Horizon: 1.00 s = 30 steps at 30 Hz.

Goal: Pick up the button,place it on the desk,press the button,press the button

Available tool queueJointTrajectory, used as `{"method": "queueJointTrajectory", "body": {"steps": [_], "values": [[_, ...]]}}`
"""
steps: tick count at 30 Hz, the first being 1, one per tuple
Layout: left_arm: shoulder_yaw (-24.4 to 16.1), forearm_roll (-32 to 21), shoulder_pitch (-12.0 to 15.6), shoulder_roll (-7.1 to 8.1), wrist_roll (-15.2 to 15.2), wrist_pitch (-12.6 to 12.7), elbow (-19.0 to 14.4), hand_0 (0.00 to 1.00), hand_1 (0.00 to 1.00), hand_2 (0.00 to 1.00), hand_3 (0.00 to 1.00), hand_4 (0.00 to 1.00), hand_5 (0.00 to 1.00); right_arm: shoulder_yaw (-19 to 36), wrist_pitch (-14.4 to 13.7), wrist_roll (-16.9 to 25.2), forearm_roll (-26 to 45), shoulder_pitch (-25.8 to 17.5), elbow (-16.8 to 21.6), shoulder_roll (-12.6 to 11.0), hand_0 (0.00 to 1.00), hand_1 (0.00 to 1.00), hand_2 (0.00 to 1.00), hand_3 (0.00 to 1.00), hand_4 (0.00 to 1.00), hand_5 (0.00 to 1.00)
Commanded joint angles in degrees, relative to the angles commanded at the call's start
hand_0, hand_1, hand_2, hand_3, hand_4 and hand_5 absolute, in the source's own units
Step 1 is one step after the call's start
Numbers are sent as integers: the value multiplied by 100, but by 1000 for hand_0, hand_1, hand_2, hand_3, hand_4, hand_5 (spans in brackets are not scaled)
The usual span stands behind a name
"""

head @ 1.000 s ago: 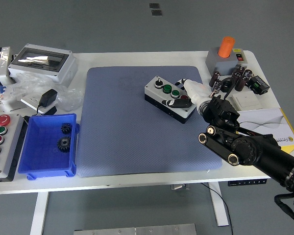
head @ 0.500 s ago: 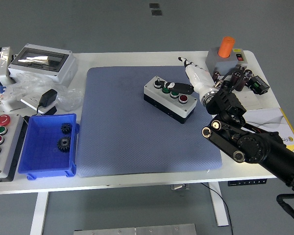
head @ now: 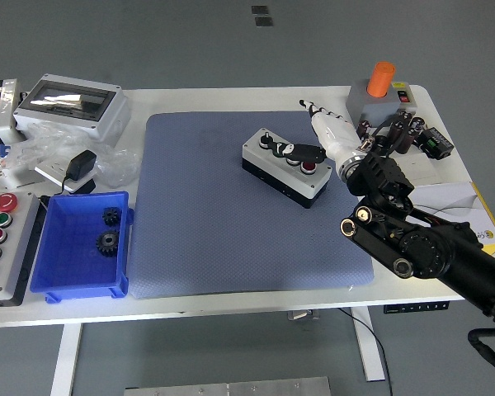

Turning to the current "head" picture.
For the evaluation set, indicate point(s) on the white wall socket panel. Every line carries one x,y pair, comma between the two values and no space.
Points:
49,171

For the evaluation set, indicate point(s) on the white breaker with blue lever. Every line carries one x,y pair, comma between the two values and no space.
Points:
8,173

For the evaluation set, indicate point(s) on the blue plastic bin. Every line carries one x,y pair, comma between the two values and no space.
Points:
70,264

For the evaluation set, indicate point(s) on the grey-blue textured mat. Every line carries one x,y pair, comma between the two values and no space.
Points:
214,247

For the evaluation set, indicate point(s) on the black module with green terminal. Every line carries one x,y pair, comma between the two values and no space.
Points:
435,144

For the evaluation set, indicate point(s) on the white table leg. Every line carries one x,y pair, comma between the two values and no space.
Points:
369,354
66,359

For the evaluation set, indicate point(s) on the small black bevel gear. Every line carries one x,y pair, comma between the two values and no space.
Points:
112,216

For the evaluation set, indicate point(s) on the grey metal plate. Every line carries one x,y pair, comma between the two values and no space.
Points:
231,388

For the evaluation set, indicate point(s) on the large black bevel gear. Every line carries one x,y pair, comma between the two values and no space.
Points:
107,243

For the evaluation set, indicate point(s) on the black and white device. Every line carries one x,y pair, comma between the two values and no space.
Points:
6,107

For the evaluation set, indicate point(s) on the grey five-button control box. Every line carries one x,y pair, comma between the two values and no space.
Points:
12,247

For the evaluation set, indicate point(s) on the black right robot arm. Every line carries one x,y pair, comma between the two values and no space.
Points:
429,247

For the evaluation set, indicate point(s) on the white wall switch panel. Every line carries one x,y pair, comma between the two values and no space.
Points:
422,169

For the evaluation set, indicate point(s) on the grey enclosure with clear lid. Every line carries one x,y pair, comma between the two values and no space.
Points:
103,119

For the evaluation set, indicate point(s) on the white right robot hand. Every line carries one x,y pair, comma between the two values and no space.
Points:
338,134

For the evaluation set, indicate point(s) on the grey switch box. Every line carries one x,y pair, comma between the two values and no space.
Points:
373,109

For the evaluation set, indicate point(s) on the black power adapter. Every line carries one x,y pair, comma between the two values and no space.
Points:
80,165

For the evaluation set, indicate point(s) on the dark floor plate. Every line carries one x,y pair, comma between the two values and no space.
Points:
263,21
260,10

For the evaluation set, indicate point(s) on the clear plastic bag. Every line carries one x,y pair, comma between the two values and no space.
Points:
115,167

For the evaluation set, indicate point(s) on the metal bracket under table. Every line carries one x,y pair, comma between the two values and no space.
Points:
303,315

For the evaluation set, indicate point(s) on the orange cylinder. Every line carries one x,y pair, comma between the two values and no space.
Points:
379,80

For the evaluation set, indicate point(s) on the grey four-button control box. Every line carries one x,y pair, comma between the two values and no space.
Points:
272,173

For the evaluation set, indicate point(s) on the yellow and white cardboard box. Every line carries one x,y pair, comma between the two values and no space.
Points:
449,194

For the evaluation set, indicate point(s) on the black table control panel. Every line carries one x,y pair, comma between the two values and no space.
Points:
408,308

